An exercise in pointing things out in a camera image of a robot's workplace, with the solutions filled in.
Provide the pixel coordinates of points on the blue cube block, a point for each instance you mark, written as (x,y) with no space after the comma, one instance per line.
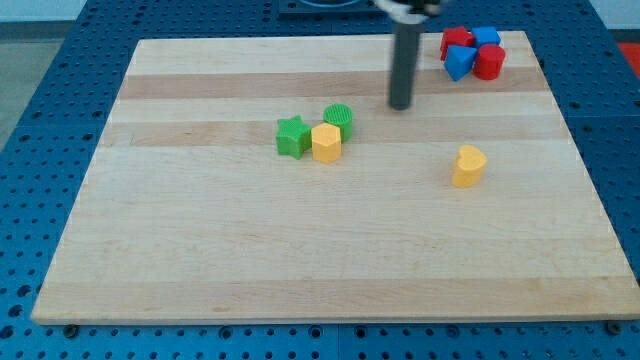
(486,35)

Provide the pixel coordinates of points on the blue triangle block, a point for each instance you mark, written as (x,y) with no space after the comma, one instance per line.
(459,61)

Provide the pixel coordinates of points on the red pentagon block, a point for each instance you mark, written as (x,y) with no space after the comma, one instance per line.
(458,36)

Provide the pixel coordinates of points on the yellow hexagon block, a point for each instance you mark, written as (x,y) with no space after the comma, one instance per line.
(326,143)

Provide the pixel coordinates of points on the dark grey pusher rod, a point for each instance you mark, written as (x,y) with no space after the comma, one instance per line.
(404,63)

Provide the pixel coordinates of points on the light wooden board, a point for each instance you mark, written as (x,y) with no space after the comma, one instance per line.
(188,215)

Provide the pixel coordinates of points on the green star block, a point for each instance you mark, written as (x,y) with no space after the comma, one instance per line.
(293,137)

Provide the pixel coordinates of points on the green cylinder block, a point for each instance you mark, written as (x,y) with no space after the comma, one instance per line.
(340,115)

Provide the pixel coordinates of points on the red cylinder block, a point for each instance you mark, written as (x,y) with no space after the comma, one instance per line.
(489,62)

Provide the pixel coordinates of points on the dark blue base plate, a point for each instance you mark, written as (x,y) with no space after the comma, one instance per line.
(293,9)

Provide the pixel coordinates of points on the yellow heart block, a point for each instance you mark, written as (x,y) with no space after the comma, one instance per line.
(469,166)

